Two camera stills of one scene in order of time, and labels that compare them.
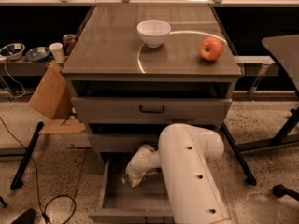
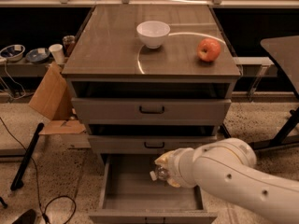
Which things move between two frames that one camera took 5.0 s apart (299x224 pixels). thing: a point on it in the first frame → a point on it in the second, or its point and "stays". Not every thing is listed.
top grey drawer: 150,102 stays
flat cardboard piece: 62,125 stays
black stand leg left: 17,181 stays
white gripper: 135,168 → 179,167
